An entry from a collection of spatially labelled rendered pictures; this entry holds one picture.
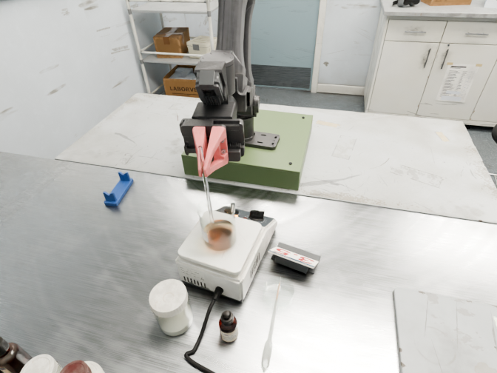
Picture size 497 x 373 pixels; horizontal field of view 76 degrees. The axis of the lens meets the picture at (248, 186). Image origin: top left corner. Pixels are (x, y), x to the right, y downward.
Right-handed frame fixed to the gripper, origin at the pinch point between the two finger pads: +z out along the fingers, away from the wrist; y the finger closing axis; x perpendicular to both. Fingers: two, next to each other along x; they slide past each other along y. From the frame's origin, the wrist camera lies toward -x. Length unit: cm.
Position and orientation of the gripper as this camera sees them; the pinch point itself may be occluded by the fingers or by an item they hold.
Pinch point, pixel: (203, 169)
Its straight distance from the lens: 46.8
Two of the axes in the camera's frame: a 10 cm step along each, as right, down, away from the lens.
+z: -0.8, 6.6, -7.4
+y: 10.0, 0.3, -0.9
